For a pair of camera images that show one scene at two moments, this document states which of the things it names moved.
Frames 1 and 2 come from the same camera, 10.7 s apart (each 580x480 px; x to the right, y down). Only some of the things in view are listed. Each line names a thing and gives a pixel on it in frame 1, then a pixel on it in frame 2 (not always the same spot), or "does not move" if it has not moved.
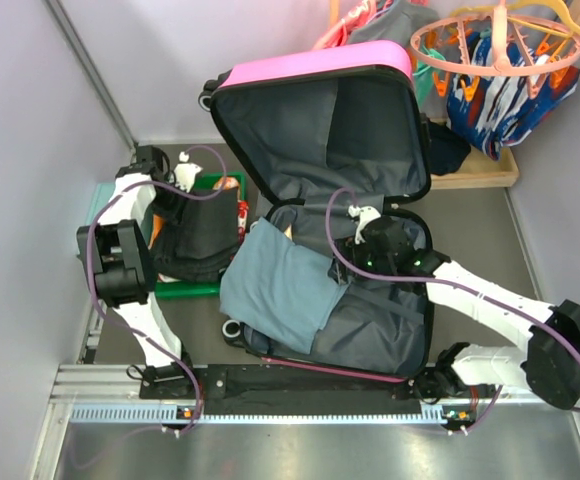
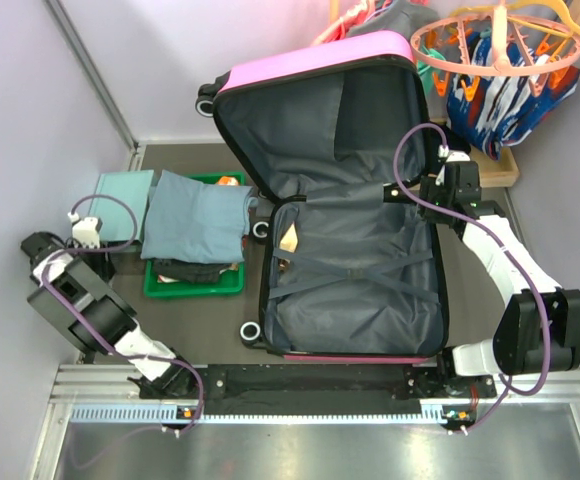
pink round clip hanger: x=498 y=44 does not move
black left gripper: x=173 y=214 -> x=105 y=267
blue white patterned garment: x=501 y=107 does not move
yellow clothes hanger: x=575 y=22 does not move
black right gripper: x=348 y=250 -> x=428 y=188
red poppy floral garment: x=242 y=216 -> x=234 y=266
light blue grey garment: x=279 y=289 -> x=192 y=221
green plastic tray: x=203 y=287 does not move
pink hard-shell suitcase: x=320 y=140 does not move
